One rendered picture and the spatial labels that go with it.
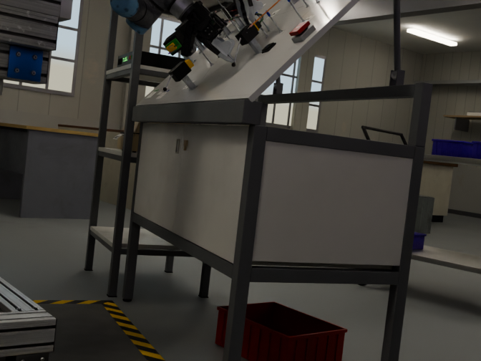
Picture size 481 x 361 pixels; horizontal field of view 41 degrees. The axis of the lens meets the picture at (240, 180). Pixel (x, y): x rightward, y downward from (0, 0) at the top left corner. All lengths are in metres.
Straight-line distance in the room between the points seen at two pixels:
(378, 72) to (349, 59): 0.81
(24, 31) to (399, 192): 1.18
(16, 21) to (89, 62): 7.06
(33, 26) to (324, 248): 1.02
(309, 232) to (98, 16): 7.32
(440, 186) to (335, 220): 7.89
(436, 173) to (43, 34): 8.27
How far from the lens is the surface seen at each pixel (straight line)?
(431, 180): 9.60
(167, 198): 2.41
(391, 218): 2.04
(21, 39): 1.80
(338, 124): 11.59
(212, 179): 2.01
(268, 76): 1.80
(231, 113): 1.82
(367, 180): 1.97
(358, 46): 11.96
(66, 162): 5.45
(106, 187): 7.13
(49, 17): 1.83
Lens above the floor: 0.73
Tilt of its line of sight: 3 degrees down
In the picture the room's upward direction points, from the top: 6 degrees clockwise
